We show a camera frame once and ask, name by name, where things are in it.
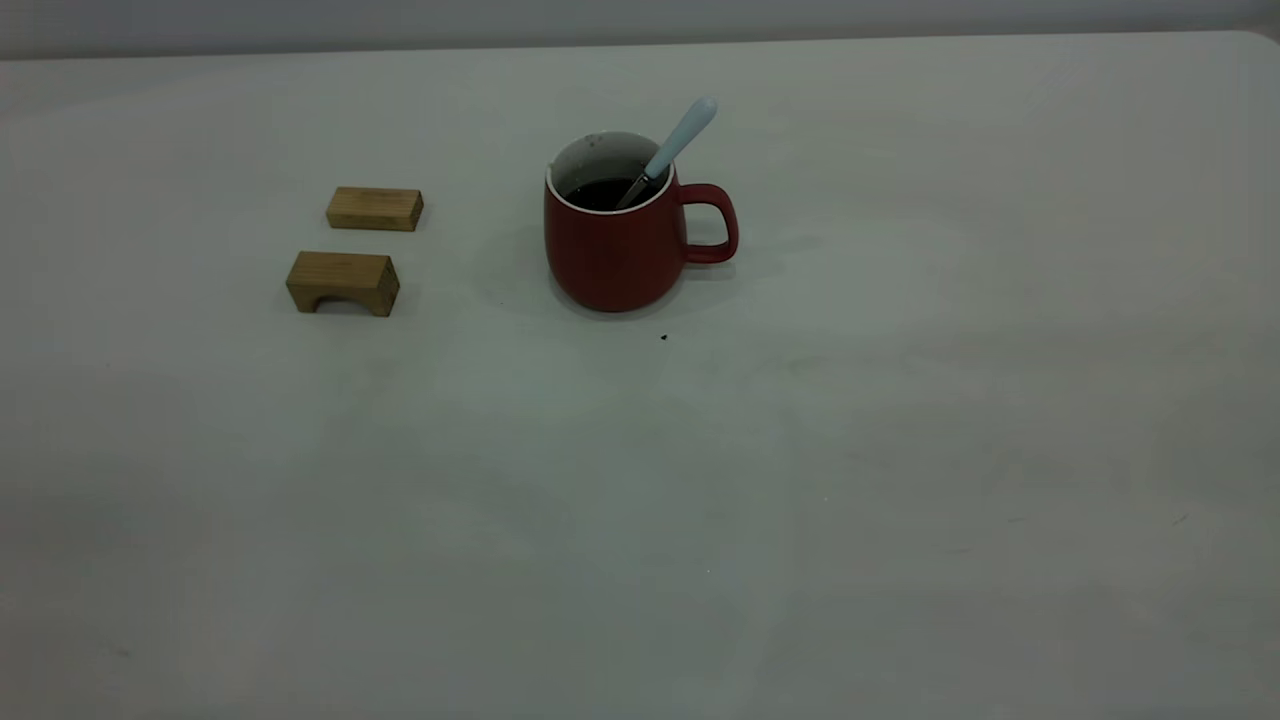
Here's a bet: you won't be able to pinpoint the red ceramic mug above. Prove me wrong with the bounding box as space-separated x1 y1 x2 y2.
543 130 740 312

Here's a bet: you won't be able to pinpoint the spoon with light blue handle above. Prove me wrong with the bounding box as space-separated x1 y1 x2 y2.
614 97 719 210

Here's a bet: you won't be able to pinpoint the dark coffee liquid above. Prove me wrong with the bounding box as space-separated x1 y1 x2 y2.
565 179 651 212

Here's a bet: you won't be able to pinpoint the flat rectangular wooden block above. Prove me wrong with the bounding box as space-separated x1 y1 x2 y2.
326 186 424 233

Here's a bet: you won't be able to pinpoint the arched wooden block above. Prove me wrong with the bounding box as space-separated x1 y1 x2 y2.
285 250 400 318

